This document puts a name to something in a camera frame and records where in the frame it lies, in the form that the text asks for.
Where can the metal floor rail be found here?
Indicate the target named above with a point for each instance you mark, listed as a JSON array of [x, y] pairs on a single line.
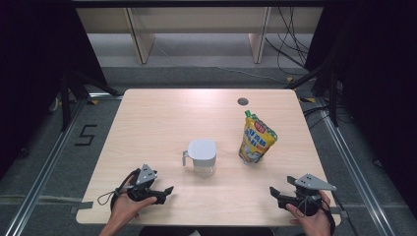
[[354, 170], [49, 164]]

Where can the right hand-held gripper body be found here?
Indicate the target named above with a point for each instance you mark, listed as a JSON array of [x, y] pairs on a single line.
[[311, 182]]

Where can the light wooden shelf unit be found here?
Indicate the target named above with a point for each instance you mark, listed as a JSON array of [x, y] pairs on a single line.
[[144, 42]]

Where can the clear jar with white lid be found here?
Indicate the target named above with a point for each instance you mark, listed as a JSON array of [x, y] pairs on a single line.
[[202, 152]]

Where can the black tripod stand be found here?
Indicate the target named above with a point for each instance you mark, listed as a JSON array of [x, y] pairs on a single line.
[[65, 105], [333, 98]]

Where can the grey table grommet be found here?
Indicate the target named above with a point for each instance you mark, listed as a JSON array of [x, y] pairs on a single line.
[[243, 101]]

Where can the yellow spouted pouch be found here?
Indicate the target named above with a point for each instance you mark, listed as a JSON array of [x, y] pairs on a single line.
[[257, 141]]

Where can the person's right hand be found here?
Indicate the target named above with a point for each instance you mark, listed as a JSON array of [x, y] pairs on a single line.
[[314, 224]]

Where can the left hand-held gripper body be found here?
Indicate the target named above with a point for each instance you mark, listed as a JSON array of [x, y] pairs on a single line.
[[146, 176]]

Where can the black curtain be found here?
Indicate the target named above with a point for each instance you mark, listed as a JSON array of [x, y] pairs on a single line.
[[36, 65], [383, 98]]

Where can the person's left hand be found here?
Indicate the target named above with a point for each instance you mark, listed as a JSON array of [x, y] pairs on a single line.
[[126, 209]]

